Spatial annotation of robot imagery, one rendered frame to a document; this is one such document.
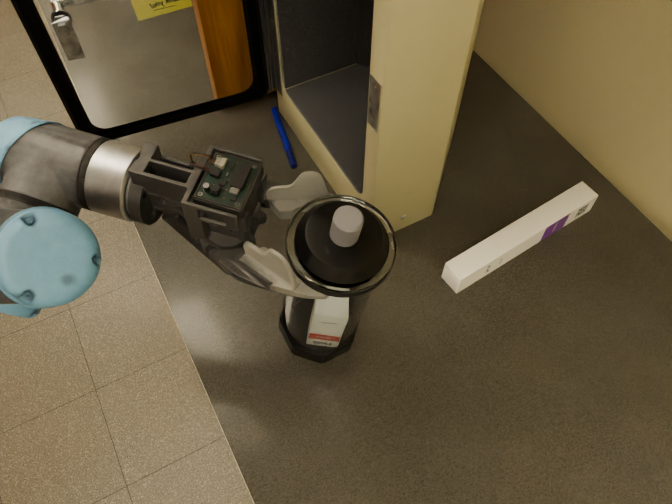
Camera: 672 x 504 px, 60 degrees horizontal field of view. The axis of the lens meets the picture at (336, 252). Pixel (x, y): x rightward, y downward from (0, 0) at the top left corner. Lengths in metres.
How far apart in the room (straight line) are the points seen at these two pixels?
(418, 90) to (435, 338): 0.33
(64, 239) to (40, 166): 0.16
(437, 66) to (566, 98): 0.45
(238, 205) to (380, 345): 0.34
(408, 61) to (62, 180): 0.37
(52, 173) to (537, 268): 0.64
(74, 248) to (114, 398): 1.42
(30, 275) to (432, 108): 0.47
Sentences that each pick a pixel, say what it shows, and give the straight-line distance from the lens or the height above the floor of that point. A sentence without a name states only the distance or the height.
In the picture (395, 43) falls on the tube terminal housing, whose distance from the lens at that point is 0.63.
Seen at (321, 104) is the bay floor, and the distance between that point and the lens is 0.96.
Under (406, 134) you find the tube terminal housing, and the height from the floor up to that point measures 1.15.
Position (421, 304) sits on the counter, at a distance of 0.83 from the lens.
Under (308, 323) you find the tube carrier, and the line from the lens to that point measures 0.65.
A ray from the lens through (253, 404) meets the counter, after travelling 0.77.
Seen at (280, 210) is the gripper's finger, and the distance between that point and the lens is 0.60.
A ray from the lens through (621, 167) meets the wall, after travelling 1.06.
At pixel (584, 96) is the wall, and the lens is 1.07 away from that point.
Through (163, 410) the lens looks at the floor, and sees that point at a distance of 1.82.
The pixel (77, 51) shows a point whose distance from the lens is 0.88.
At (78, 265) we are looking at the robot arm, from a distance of 0.48.
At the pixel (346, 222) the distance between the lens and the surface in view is 0.52.
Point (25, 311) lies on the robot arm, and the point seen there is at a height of 1.17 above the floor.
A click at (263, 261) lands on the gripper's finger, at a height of 1.20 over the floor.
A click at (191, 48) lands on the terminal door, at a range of 0.93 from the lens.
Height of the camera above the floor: 1.66
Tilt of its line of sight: 56 degrees down
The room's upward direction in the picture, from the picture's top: straight up
